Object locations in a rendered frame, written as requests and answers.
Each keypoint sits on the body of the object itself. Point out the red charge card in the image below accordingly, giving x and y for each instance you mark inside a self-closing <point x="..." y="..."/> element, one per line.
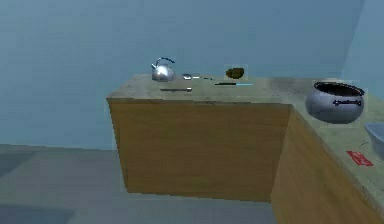
<point x="359" y="158"/>

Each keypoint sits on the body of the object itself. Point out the grey butter knife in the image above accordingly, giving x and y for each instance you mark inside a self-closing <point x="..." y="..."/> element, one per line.
<point x="176" y="89"/>

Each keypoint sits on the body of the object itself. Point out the wooden kitchen counter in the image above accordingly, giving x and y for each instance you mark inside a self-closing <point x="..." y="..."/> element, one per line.
<point x="200" y="146"/>

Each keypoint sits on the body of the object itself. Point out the silver spoon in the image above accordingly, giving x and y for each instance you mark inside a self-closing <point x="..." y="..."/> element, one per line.
<point x="187" y="77"/>

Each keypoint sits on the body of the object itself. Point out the silver kettle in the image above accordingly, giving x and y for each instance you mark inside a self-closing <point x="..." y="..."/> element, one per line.
<point x="162" y="72"/>

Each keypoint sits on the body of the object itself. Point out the brown potato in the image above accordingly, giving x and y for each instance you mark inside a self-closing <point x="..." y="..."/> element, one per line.
<point x="235" y="73"/>

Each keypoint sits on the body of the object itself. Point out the grey metal pot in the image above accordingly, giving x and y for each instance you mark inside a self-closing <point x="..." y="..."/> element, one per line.
<point x="333" y="105"/>

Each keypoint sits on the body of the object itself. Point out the grey blue sink basin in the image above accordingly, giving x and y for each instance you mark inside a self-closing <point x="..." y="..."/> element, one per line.
<point x="377" y="136"/>

